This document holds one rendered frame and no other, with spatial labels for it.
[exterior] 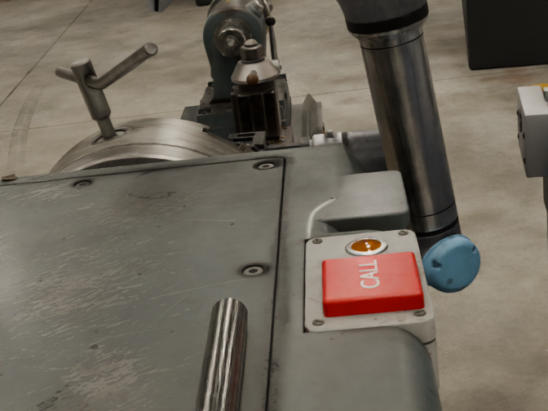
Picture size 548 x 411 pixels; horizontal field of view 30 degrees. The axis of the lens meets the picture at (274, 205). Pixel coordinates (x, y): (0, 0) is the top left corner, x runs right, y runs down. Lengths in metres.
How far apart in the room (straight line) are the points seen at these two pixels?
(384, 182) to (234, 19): 1.42
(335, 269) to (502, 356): 2.37
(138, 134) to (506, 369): 2.00
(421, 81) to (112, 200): 0.48
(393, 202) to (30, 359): 0.30
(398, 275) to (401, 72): 0.59
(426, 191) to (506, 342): 1.85
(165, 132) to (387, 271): 0.49
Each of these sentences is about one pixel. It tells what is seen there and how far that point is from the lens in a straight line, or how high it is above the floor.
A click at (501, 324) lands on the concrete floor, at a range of 3.16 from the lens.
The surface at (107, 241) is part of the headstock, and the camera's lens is 0.77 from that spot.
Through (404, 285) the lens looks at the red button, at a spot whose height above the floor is 1.27.
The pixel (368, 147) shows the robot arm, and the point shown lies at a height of 1.10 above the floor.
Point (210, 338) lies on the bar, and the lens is 0.57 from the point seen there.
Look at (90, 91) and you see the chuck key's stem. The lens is 1.08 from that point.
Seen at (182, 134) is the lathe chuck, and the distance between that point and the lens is 1.08.
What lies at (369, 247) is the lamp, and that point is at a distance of 0.69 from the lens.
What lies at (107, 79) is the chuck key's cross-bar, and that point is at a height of 1.32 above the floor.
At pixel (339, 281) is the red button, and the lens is 0.63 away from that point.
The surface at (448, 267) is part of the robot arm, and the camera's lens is 1.28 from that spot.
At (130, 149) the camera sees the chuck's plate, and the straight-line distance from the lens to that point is 1.03.
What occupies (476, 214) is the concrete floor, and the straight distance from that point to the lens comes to 3.92.
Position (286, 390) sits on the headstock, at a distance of 0.55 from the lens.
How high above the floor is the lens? 1.55
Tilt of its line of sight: 22 degrees down
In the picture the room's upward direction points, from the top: 7 degrees counter-clockwise
